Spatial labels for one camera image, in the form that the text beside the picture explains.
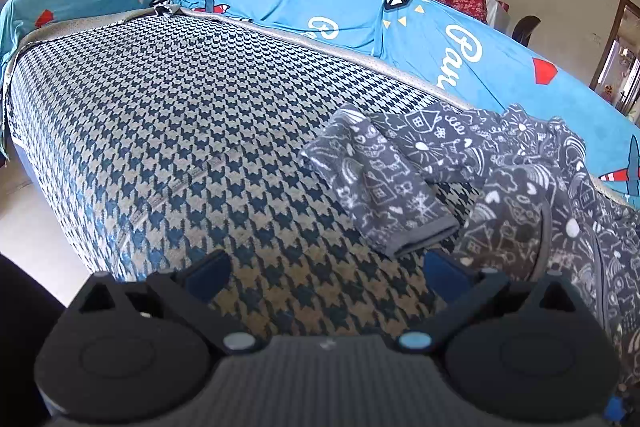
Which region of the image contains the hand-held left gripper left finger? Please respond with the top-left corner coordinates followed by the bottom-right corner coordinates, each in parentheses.
top-left (66, 249), bottom-right (262, 355)

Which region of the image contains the white-clothed dining table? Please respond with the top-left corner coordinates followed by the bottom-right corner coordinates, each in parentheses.
top-left (487, 0), bottom-right (513, 32)

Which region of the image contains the blue printed sofa cover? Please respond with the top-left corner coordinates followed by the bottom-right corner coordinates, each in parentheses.
top-left (0, 0), bottom-right (640, 210)

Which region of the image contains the brown wooden door frame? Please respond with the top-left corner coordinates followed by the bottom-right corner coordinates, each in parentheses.
top-left (590, 0), bottom-right (640, 115)

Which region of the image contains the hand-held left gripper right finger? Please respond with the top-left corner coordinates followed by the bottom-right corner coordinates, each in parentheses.
top-left (396, 251), bottom-right (585, 355)

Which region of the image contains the dark wooden dining chair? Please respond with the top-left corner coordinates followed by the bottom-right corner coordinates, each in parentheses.
top-left (514, 16), bottom-right (542, 50)

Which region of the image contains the grey patterned fleece jacket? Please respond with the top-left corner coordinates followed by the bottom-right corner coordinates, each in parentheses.
top-left (300, 103), bottom-right (640, 408)

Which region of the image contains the houndstooth sofa seat cover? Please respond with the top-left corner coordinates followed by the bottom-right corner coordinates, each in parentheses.
top-left (0, 7), bottom-right (640, 343)

